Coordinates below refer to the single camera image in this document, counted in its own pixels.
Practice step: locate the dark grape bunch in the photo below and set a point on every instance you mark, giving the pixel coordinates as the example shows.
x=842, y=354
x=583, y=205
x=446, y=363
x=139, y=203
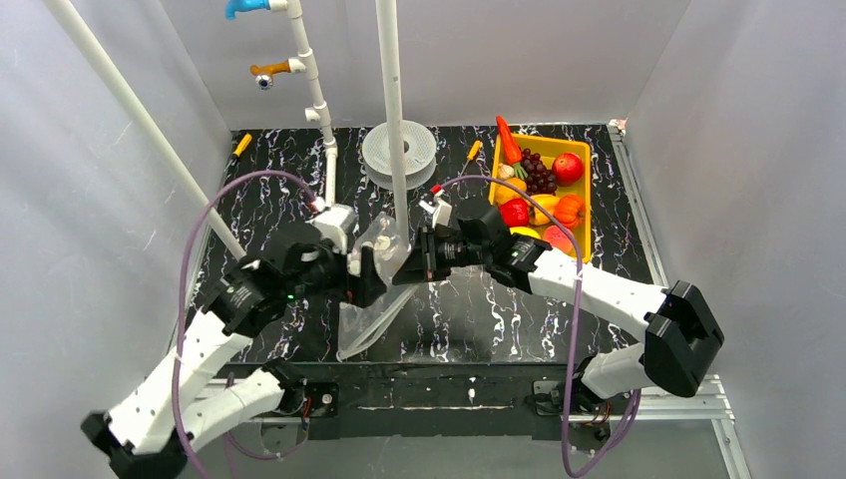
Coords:
x=538, y=178

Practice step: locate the white garlic bulb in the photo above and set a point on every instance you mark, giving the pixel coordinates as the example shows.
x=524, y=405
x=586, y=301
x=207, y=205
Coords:
x=505, y=172

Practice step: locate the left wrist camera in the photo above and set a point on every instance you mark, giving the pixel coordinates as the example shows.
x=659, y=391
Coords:
x=336, y=223

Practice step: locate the white pvc pipe frame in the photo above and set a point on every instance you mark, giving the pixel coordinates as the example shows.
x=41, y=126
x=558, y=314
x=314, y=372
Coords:
x=387, y=31

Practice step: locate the diagonal white pipe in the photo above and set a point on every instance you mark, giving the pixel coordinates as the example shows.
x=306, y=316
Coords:
x=69, y=18

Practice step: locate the pink toy peach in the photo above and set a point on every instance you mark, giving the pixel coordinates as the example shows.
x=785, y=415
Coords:
x=558, y=239

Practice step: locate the yellow handled screwdriver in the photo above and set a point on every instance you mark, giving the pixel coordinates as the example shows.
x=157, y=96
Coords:
x=471, y=156
x=240, y=147

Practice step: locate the orange toy fruit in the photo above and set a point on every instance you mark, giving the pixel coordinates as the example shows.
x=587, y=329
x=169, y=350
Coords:
x=504, y=194

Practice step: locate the orange toy carrot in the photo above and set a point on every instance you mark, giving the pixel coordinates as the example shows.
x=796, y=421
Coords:
x=512, y=151

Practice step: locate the yellow bell pepper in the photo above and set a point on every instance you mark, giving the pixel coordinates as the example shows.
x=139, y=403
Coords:
x=536, y=206

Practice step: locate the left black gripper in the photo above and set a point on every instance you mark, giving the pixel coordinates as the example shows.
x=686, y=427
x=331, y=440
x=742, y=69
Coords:
x=356, y=282

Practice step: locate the red bell pepper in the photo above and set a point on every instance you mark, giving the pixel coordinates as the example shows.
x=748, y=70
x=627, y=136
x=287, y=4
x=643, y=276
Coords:
x=515, y=213

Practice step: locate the small orange pumpkin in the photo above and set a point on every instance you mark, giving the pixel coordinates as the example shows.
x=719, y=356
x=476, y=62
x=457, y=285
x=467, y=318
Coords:
x=570, y=211

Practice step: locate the yellow handled screwdriver left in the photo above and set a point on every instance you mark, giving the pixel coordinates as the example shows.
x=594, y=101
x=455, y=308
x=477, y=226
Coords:
x=240, y=147

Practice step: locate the aluminium rail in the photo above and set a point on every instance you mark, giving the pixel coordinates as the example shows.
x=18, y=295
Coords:
x=499, y=401

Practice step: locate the clear zip top bag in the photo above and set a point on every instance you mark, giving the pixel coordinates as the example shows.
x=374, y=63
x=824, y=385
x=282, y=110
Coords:
x=375, y=258

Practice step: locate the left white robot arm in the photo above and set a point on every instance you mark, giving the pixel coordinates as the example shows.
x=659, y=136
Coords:
x=155, y=431

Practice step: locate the orange tap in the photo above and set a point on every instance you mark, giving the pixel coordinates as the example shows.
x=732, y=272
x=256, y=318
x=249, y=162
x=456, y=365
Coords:
x=264, y=75

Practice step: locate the red toy apple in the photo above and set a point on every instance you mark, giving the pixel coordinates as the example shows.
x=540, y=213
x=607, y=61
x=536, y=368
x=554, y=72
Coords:
x=568, y=169

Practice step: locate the blue tap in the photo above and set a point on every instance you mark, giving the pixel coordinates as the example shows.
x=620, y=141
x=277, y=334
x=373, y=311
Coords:
x=233, y=7

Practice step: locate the yellow handled screwdriver centre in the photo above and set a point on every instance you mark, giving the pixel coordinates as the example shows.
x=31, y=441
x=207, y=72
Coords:
x=471, y=156

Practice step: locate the yellow toy mango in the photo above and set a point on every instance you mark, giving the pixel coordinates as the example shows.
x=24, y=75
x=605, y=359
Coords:
x=524, y=231

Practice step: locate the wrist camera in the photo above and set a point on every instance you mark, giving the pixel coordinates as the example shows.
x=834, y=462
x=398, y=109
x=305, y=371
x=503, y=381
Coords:
x=336, y=223
x=436, y=210

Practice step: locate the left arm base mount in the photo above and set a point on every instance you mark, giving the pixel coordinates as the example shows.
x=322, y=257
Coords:
x=308, y=400

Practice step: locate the yellow plastic bin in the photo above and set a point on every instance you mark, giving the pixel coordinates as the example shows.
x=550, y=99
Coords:
x=549, y=149

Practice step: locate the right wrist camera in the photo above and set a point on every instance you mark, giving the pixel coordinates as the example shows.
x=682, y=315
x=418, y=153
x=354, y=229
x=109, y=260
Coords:
x=436, y=210

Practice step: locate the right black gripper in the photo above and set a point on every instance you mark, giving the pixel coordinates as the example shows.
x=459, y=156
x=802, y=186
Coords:
x=427, y=255

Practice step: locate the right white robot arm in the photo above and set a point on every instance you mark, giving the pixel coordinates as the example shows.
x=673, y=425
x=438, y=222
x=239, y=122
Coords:
x=677, y=336

